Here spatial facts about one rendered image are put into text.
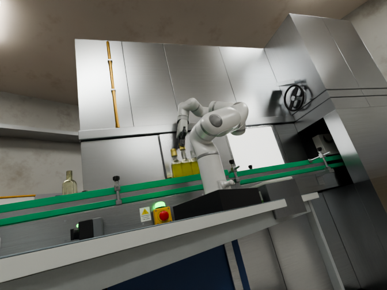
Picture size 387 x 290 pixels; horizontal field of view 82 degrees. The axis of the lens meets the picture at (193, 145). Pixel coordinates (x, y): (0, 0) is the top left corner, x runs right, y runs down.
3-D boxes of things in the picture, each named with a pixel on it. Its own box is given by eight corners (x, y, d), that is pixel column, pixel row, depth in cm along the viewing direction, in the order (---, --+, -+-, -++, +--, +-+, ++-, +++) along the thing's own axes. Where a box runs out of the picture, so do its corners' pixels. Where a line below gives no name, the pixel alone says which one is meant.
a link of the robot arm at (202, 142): (211, 162, 99) (203, 130, 104) (227, 151, 88) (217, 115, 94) (192, 163, 94) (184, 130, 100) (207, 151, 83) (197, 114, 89)
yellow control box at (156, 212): (170, 224, 100) (167, 208, 103) (173, 224, 94) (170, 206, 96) (154, 228, 98) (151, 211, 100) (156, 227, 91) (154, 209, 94)
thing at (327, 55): (356, 126, 208) (318, 51, 237) (400, 105, 175) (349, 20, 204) (298, 132, 185) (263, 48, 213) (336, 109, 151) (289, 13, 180)
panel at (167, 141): (284, 166, 168) (269, 126, 179) (287, 165, 165) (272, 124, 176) (167, 186, 138) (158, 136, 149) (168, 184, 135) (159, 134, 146)
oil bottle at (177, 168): (186, 197, 126) (178, 161, 133) (188, 195, 121) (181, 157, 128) (177, 198, 124) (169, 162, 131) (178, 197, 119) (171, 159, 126)
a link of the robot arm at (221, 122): (232, 134, 109) (253, 117, 96) (194, 151, 96) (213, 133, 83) (222, 118, 111) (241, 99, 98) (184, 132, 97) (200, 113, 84)
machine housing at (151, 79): (314, 193, 260) (274, 93, 305) (384, 176, 190) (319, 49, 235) (97, 243, 182) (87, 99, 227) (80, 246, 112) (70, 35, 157)
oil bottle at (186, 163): (196, 195, 128) (188, 160, 135) (198, 193, 123) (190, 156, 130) (186, 197, 126) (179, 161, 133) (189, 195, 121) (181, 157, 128)
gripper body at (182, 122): (175, 123, 145) (174, 138, 140) (179, 115, 136) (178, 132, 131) (186, 125, 147) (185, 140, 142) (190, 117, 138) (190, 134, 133)
